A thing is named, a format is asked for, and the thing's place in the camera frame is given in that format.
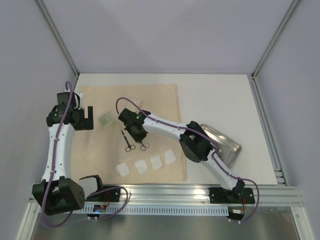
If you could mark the beige cloth mat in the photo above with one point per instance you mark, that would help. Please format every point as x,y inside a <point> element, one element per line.
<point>102,151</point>

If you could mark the black surgical scissors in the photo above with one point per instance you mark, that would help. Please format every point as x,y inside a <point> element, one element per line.
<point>129,147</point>

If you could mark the green printed glove packet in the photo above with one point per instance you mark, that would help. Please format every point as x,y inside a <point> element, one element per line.
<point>107,120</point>

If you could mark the slotted grey cable duct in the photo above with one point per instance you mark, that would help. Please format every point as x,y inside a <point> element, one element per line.
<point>159,210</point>

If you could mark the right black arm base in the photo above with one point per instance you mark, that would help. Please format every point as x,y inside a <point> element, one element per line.
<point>219,195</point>

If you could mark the right aluminium frame post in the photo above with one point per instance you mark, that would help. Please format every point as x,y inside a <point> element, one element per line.
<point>294,5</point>

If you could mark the stainless steel tray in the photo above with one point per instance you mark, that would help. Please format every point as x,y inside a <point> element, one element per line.
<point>229,149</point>

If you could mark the aluminium front rail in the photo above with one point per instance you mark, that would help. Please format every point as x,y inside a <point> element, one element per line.
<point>198,194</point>

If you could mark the white gauze pad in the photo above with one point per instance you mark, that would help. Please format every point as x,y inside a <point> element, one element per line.
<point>156,162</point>
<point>169,156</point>
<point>123,169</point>
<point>141,166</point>

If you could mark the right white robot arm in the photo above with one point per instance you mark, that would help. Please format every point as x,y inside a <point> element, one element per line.
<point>195,143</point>

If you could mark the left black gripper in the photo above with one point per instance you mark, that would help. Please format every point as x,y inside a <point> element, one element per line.
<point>86,123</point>

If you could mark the steel surgical scissors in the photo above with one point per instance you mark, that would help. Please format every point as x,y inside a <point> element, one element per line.
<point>144,146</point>

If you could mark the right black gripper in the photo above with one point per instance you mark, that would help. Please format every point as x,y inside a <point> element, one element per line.
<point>136,133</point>

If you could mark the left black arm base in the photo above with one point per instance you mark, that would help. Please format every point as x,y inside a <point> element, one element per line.
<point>108,194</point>

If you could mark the aluminium frame post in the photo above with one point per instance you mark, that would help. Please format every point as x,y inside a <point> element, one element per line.
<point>294,5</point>
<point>57,36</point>

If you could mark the left aluminium frame post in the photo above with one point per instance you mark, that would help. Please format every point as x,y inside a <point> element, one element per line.
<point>57,36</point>

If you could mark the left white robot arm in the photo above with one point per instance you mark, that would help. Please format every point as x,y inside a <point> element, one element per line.
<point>57,192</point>

